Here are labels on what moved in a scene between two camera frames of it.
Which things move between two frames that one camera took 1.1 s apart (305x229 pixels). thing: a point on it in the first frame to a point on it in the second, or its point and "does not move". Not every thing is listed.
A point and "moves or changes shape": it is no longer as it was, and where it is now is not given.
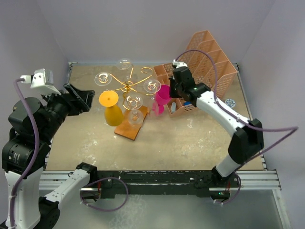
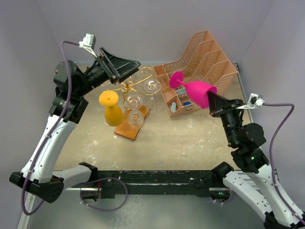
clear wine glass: (134, 101) does not move
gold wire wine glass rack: (133, 116) does not move
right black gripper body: (176, 90) to (229, 116)
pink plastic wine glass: (163, 97) moves or changes shape
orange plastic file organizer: (210, 65) does not move
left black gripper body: (74, 106) to (100, 73)
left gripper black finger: (85, 97) to (123, 68)
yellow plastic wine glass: (113, 113) does not move
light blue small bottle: (173, 107) does not move
